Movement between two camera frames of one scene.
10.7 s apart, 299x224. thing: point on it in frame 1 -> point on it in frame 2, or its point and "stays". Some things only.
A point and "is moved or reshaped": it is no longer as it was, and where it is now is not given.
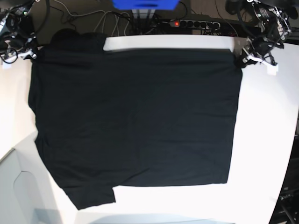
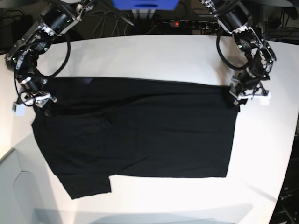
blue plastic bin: x=145 y=4 stays
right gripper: x=258 y=50 -> x=245 y=85
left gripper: x=28 y=49 -> x=32 y=93
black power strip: x=203 y=24 stays
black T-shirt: x=110 y=118 is moved or reshaped
